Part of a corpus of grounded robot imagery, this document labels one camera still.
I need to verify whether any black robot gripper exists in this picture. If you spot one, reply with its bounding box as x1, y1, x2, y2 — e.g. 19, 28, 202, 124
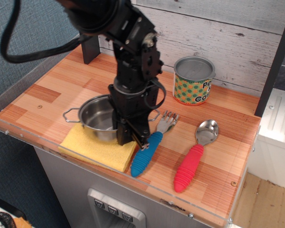
108, 82, 159, 150

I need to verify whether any small stainless steel pot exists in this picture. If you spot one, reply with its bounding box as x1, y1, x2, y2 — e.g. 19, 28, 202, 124
63, 94, 161, 143

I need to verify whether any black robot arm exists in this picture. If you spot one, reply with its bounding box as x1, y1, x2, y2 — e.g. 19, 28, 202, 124
61, 0, 165, 149

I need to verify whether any yellow cloth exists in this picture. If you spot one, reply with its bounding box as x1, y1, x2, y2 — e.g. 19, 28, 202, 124
58, 123, 136, 172

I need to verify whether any clear acrylic table guard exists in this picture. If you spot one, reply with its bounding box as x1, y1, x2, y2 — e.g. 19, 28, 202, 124
0, 36, 268, 228

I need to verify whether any silver dispenser button panel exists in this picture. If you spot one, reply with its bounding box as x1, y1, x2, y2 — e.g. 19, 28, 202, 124
87, 188, 146, 228

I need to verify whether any grey toy kitchen cabinet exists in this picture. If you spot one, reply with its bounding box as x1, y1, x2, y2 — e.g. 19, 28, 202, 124
33, 145, 219, 228

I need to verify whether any toy peas and carrots can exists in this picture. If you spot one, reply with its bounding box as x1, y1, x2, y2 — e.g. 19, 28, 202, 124
173, 56, 216, 106

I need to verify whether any black and orange object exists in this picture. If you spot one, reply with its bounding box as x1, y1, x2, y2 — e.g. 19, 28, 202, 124
0, 199, 33, 228

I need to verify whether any fork with blue handle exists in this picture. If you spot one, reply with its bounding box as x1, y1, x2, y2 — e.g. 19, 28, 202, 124
130, 111, 179, 177

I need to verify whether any spoon with red handle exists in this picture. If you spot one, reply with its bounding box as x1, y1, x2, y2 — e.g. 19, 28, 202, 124
173, 120, 219, 192

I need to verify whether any black vertical post left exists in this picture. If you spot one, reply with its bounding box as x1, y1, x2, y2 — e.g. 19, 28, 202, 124
80, 33, 100, 65

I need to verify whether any black vertical post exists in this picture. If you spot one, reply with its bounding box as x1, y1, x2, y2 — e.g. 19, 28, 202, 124
255, 29, 285, 117
80, 33, 100, 65

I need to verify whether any black cable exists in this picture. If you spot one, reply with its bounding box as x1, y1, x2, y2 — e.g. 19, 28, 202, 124
0, 0, 93, 64

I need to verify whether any black vertical post right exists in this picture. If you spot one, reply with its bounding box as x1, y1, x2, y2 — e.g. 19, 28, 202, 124
255, 29, 285, 117

